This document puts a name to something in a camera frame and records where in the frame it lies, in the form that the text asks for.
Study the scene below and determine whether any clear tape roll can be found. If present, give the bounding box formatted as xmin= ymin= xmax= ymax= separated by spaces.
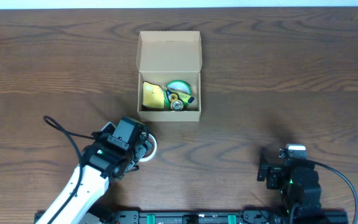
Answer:
xmin=139 ymin=133 xmax=158 ymax=162

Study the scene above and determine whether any yellow sticky note pad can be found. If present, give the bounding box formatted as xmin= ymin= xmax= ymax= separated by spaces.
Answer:
xmin=142 ymin=82 xmax=165 ymax=110

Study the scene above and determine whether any yellow highlighter marker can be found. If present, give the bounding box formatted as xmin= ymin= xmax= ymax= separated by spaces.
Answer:
xmin=176 ymin=91 xmax=195 ymax=103

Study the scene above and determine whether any green tape roll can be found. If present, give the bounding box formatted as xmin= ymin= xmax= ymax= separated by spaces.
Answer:
xmin=164 ymin=80 xmax=192 ymax=110

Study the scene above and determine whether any cardboard box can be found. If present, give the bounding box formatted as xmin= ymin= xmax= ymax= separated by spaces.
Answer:
xmin=136 ymin=31 xmax=202 ymax=122

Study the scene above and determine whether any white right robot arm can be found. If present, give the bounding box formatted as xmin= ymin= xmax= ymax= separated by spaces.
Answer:
xmin=257 ymin=156 xmax=321 ymax=220

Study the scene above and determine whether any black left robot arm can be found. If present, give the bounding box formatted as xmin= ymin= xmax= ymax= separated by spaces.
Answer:
xmin=34 ymin=116 xmax=157 ymax=223

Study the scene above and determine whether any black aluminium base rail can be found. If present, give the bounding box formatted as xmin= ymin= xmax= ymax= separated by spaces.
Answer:
xmin=33 ymin=210 xmax=349 ymax=224

